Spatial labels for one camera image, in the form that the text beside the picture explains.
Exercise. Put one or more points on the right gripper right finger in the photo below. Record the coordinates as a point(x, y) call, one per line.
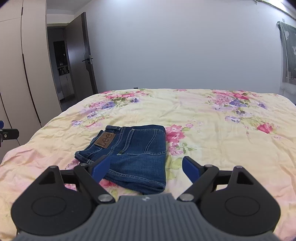
point(232, 201)

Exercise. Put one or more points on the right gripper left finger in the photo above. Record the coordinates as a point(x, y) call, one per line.
point(59, 201)

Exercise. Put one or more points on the blue denim jeans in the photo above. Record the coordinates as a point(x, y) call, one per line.
point(137, 156)

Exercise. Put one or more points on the beige wardrobe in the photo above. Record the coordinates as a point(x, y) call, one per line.
point(28, 95)

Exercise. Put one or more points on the floral yellow bed quilt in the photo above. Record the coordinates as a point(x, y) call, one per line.
point(218, 127)

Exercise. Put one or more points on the dark brown door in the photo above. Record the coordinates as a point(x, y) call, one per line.
point(80, 58)

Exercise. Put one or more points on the grey patterned window curtain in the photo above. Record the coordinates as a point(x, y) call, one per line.
point(287, 36)

